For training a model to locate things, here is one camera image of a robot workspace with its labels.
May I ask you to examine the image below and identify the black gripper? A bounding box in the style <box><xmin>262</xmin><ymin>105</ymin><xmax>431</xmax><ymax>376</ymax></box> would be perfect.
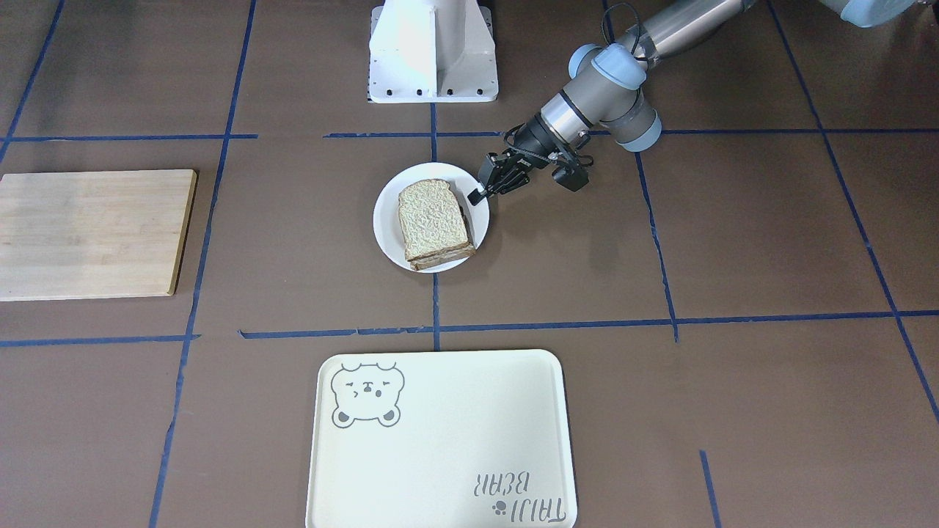
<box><xmin>467</xmin><ymin>121</ymin><xmax>569</xmax><ymax>206</ymax></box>

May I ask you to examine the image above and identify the white round plate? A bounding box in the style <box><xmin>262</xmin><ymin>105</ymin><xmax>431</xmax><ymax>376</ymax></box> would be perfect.
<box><xmin>373</xmin><ymin>163</ymin><xmax>490</xmax><ymax>274</ymax></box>

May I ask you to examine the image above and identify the white mounting pillar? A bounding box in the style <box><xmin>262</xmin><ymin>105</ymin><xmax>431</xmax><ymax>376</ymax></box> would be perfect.
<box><xmin>367</xmin><ymin>1</ymin><xmax>500</xmax><ymax>104</ymax></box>

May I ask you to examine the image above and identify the white bread slice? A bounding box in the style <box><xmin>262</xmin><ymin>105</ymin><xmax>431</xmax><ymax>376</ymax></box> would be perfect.
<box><xmin>397</xmin><ymin>178</ymin><xmax>472</xmax><ymax>260</ymax></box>

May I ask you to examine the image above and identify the cream bear tray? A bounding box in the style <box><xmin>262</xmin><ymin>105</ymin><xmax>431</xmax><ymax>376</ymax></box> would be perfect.
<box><xmin>305</xmin><ymin>350</ymin><xmax>578</xmax><ymax>527</ymax></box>

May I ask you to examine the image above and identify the wooden cutting board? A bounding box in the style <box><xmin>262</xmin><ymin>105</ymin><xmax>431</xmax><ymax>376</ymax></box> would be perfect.
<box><xmin>1</xmin><ymin>169</ymin><xmax>197</xmax><ymax>301</ymax></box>

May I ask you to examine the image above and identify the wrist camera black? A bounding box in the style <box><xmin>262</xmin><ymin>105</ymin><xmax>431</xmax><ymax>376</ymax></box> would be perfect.
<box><xmin>549</xmin><ymin>150</ymin><xmax>594</xmax><ymax>191</ymax></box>

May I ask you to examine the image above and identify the camera black cable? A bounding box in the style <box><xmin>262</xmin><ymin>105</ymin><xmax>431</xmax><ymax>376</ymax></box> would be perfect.
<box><xmin>600</xmin><ymin>1</ymin><xmax>654</xmax><ymax>63</ymax></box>

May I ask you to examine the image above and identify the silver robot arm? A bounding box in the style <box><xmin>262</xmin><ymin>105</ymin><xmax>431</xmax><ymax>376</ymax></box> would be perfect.
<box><xmin>467</xmin><ymin>1</ymin><xmax>752</xmax><ymax>206</ymax></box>

